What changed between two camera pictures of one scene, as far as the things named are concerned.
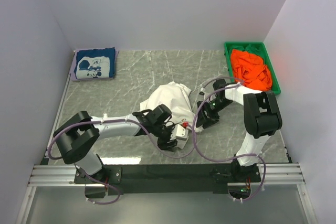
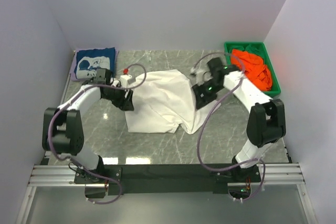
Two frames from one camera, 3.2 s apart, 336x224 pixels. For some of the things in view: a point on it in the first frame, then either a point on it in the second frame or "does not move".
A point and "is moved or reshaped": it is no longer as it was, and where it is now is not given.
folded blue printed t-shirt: (95, 63) does not move
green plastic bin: (275, 86) does not move
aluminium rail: (271, 174) does not move
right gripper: (206, 115) → (202, 99)
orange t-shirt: (250, 70) does not move
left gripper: (167, 140) → (127, 100)
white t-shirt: (177, 97) is moved or reshaped
